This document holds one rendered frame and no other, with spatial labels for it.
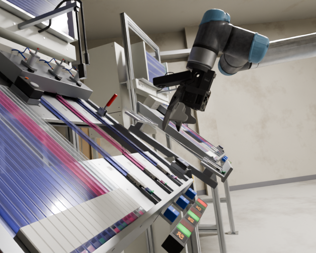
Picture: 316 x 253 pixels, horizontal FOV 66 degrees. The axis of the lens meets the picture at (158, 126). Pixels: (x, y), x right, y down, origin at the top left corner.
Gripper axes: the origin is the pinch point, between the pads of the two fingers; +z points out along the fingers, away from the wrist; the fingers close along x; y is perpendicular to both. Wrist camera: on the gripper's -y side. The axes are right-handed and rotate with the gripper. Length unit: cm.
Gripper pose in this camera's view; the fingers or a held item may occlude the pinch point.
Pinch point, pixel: (169, 130)
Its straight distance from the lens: 71.2
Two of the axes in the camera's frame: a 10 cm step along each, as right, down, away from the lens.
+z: -3.3, 9.4, 0.8
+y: 8.8, 3.4, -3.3
